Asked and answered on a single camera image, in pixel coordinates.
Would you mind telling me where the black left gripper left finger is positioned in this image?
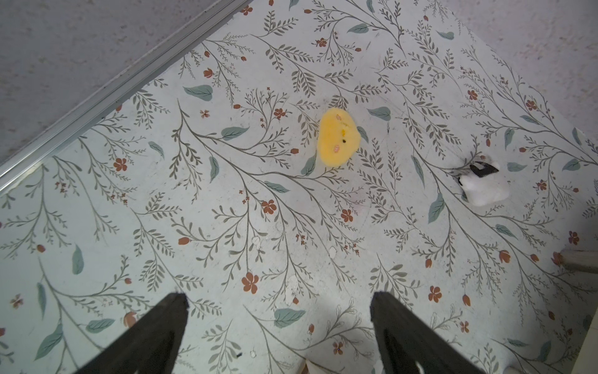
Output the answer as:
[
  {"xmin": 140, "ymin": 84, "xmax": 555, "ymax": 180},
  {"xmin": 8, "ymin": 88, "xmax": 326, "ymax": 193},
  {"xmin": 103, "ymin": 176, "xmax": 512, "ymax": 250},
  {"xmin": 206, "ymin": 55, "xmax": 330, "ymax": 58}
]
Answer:
[{"xmin": 77, "ymin": 293, "xmax": 188, "ymax": 373}]

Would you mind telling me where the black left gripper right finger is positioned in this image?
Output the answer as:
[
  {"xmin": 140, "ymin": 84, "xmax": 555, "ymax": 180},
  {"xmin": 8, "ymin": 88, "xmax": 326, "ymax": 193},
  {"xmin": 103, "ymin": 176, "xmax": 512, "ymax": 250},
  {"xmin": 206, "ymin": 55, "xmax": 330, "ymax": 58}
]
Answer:
[{"xmin": 370, "ymin": 291, "xmax": 481, "ymax": 373}]

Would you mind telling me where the white two-tier shelf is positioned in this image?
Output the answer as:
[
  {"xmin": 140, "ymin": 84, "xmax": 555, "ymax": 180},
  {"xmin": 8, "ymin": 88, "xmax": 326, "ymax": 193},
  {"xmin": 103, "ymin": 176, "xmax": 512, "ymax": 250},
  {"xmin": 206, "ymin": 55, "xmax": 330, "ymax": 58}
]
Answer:
[{"xmin": 504, "ymin": 247, "xmax": 598, "ymax": 374}]

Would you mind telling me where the white and black plush toy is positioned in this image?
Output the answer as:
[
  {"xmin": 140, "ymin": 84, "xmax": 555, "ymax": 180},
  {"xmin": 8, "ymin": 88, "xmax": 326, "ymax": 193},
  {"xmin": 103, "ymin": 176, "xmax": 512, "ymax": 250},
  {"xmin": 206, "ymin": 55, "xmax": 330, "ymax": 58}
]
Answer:
[{"xmin": 456, "ymin": 156, "xmax": 510, "ymax": 207}]

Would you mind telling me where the yellow chick plush toy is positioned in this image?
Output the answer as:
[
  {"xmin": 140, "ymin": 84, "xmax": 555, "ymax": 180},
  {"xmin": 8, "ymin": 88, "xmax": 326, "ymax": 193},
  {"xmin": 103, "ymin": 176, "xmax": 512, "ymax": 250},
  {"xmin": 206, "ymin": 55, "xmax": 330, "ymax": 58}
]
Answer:
[{"xmin": 317, "ymin": 108, "xmax": 361, "ymax": 168}]

